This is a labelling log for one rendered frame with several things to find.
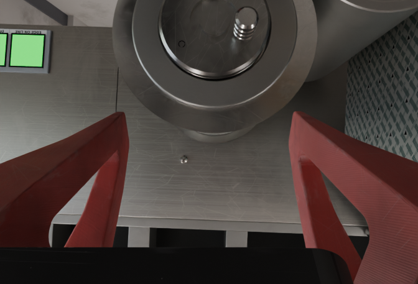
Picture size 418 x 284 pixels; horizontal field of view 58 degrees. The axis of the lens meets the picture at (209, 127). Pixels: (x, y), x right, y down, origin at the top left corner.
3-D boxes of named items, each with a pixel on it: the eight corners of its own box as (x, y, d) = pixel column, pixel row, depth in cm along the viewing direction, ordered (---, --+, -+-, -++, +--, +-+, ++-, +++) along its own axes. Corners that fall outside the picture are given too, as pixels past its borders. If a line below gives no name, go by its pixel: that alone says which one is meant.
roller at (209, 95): (300, -52, 26) (295, 111, 26) (257, 50, 52) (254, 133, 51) (136, -58, 27) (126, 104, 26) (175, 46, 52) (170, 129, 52)
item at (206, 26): (185, -52, 25) (288, -10, 25) (187, -37, 27) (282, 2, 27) (140, 49, 25) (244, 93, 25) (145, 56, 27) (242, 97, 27)
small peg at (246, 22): (264, 14, 22) (249, 33, 22) (258, 30, 25) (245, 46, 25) (244, 0, 22) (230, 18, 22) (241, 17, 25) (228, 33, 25)
